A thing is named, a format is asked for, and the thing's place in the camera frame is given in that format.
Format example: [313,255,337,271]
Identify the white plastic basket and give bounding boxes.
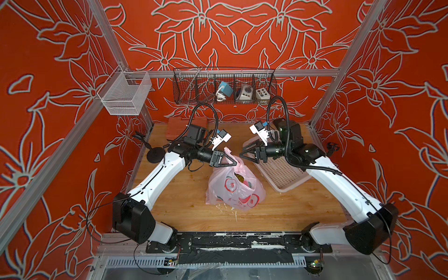
[254,157,312,193]

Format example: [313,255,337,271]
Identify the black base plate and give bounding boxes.
[146,232,333,266]

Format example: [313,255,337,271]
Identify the black wire wall basket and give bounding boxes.
[173,66,277,105]

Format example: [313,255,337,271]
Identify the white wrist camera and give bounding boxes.
[212,129,232,150]
[250,121,269,146]

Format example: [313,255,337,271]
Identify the yellow pineapple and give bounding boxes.
[234,173,246,183]

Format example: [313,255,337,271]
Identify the clear wire wall basket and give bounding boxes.
[98,71,152,116]

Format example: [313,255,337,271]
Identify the right black round stand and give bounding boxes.
[326,142,340,157]

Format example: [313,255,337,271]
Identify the blue white device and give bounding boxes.
[215,81,233,102]

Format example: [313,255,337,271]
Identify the pink plastic bag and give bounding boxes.
[205,148,266,211]

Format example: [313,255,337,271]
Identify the white knob device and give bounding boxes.
[236,84,254,102]

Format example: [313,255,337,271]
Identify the left black round stand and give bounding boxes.
[133,131,165,163]

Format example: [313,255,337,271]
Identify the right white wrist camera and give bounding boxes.
[250,121,269,146]

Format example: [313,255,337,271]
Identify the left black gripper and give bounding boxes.
[195,145,237,169]

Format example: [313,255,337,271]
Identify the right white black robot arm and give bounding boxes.
[240,115,399,255]

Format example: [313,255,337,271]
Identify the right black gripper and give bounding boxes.
[240,140,292,166]

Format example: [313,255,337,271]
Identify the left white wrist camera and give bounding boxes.
[212,129,232,150]

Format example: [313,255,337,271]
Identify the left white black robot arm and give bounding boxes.
[112,121,237,249]

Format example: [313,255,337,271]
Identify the black round stand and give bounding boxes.
[326,142,340,157]
[133,131,165,163]

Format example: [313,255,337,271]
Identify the white button box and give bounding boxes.
[255,87,271,105]

